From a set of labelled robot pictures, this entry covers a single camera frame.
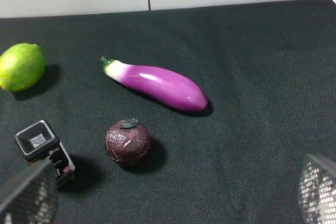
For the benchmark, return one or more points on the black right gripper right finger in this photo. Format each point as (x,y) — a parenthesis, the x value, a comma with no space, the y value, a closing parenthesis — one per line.
(316,192)

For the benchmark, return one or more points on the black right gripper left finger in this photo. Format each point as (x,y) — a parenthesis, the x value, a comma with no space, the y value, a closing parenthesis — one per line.
(31,196)

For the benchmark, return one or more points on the dark purple mangosteen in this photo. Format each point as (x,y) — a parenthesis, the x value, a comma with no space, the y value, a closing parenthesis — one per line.
(127,142)

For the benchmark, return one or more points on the black floral tin box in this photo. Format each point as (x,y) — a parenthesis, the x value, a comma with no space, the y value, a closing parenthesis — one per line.
(39,141)

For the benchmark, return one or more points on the black tablecloth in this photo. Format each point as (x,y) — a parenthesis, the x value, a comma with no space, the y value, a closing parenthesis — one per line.
(268,71)

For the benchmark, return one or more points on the green lime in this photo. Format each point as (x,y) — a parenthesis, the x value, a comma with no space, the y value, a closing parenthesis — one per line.
(22,65)

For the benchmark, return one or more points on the purple toy eggplant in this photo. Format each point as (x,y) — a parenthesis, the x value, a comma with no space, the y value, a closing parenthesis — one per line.
(166,86)

